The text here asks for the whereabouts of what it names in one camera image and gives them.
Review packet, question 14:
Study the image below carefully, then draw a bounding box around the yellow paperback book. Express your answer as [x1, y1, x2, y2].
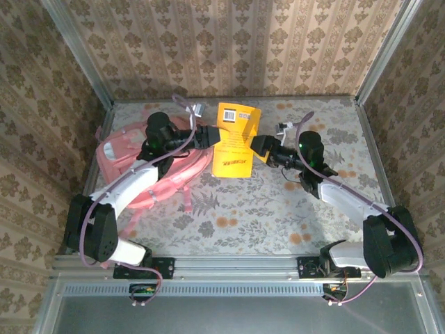
[211, 102, 262, 179]

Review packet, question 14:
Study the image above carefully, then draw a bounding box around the pink school backpack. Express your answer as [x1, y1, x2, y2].
[95, 114, 213, 271]

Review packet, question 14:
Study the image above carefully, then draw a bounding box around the floral table cloth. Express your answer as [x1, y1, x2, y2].
[79, 99, 401, 255]

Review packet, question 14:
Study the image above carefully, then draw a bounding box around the grey metal panel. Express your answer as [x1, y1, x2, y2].
[33, 271, 445, 334]

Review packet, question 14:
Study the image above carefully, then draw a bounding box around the aluminium back rail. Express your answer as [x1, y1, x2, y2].
[113, 94, 359, 104]

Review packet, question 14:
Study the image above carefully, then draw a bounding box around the aluminium right side rail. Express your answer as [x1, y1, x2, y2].
[354, 99, 411, 253]

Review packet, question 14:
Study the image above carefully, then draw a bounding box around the aluminium left corner post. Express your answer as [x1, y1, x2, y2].
[40, 0, 115, 109]

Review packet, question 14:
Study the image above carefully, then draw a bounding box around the aluminium corner post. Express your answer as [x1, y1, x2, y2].
[40, 0, 115, 109]
[354, 0, 423, 105]

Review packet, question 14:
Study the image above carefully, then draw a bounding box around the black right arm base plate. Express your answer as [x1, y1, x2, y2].
[297, 256, 361, 280]

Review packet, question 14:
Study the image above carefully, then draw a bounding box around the aluminium front frame rail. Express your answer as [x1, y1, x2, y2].
[51, 253, 426, 280]

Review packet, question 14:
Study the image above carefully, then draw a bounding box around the aluminium right corner post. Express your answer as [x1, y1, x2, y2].
[354, 0, 423, 105]

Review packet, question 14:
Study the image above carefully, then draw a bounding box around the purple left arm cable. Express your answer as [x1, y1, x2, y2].
[79, 93, 195, 307]

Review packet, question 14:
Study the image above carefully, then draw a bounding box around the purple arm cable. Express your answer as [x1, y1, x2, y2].
[293, 111, 426, 307]
[79, 93, 195, 307]

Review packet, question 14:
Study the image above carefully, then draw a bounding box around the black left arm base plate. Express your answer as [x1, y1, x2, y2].
[113, 256, 175, 280]

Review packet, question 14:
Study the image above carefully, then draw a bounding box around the slotted grey cable duct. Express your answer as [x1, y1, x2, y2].
[61, 282, 330, 297]

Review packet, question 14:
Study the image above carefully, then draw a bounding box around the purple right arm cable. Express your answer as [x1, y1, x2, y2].
[293, 111, 426, 307]

